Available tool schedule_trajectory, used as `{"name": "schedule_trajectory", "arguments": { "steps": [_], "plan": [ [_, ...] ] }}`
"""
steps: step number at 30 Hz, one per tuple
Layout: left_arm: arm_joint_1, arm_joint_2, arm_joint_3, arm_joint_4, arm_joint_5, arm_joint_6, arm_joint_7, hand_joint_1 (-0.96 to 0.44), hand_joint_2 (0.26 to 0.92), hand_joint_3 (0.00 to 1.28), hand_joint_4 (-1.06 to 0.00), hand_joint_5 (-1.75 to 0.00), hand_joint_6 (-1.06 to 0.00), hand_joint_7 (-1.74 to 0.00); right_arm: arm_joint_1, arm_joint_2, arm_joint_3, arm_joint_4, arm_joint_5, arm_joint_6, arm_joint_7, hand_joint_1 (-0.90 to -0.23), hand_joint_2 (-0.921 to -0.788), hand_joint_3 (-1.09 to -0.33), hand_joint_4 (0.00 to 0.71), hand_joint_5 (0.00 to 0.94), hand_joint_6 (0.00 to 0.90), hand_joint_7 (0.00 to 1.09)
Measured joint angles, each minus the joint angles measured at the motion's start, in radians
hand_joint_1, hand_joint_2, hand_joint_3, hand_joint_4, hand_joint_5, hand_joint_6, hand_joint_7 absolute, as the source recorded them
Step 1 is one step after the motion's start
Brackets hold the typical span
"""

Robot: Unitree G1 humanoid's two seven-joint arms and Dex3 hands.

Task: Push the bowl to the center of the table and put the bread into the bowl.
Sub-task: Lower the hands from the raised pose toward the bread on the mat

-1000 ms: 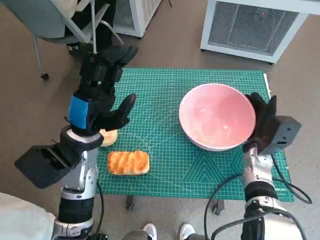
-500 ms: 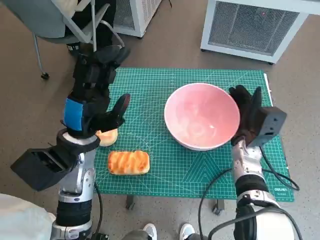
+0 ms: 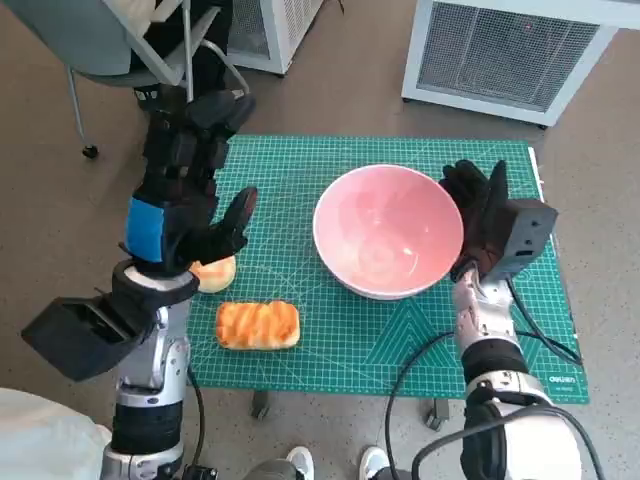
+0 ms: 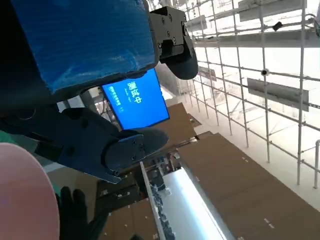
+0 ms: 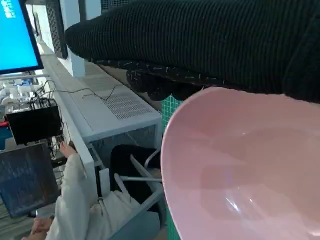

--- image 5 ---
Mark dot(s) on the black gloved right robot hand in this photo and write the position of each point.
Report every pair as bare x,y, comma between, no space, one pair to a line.
200,37

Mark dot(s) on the pink bowl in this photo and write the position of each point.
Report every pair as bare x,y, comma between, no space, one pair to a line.
237,162

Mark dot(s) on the green cutting mat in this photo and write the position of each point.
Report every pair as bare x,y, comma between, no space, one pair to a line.
168,112

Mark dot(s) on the small white mesh cabinet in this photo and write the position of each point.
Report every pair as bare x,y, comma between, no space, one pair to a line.
120,107

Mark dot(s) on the blue computer monitor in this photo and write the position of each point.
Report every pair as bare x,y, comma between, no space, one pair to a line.
15,37

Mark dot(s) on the black electronics box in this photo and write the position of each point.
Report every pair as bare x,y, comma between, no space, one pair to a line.
32,125

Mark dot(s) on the grey chair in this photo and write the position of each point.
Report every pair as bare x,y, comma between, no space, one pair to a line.
140,225

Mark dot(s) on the person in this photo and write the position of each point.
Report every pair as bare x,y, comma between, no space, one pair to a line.
75,200

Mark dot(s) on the dark laptop screen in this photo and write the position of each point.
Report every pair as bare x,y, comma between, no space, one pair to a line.
25,180

